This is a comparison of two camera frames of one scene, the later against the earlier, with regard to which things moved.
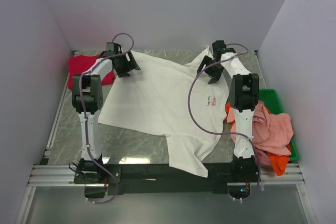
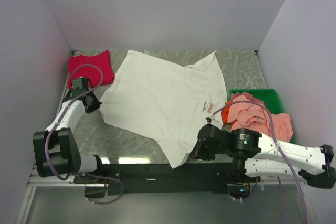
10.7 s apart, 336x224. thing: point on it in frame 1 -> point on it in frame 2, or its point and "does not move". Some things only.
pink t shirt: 272,133 does not move
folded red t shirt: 79,64 does not move
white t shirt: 165,97 does not move
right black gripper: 215,76 -> 198,152
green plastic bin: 270,97 does not move
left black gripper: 124,73 -> 95,105
